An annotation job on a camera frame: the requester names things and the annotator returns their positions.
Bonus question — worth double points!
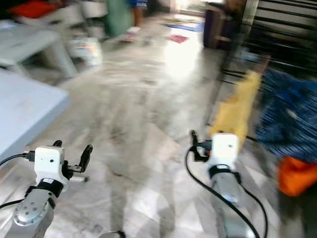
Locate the large white folding table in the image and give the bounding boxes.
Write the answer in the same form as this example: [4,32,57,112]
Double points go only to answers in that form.
[0,69,70,162]

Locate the green bin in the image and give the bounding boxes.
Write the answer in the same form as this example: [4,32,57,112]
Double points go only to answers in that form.
[104,0,133,38]

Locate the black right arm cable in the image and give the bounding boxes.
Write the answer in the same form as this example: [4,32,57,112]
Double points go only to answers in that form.
[184,146,268,238]

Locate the blue floor mat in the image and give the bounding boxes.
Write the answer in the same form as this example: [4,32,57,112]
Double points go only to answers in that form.
[163,22,204,33]

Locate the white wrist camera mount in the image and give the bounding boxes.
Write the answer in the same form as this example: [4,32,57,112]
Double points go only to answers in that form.
[207,133,239,172]
[34,145,67,185]

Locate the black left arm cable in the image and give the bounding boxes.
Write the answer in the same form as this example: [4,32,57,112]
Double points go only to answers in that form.
[0,151,36,209]

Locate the blue checked garment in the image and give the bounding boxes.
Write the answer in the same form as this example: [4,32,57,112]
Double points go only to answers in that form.
[255,69,317,162]

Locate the person in blue shorts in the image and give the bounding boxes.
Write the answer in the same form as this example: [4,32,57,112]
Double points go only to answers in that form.
[128,0,147,38]

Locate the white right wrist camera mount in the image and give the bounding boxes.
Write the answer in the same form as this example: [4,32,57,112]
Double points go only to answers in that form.
[207,133,239,172]

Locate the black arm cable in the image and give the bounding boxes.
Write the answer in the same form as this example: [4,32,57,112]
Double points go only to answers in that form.
[0,151,36,209]
[184,146,268,238]

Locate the small white side table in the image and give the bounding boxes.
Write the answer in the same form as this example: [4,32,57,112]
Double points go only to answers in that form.
[0,22,80,79]

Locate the orange shirt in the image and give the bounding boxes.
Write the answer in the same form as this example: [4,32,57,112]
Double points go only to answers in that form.
[277,155,317,197]

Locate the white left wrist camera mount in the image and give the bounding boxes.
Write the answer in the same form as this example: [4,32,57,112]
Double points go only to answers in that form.
[34,145,67,185]

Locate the yellow shirt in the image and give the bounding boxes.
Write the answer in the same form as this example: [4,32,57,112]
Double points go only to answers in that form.
[209,71,263,149]

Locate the black drying rack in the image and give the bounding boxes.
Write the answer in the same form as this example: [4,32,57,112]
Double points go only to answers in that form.
[208,0,317,129]

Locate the white printed tissue pack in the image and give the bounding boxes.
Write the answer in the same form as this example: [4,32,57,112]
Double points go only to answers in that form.
[69,37,104,67]

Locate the dark purple armchair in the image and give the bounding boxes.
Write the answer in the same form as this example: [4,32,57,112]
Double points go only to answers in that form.
[203,5,243,50]

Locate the pink rag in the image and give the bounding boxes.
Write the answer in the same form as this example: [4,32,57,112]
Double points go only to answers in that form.
[168,34,190,44]

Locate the red cloth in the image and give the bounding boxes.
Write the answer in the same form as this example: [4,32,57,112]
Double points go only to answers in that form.
[10,0,55,19]

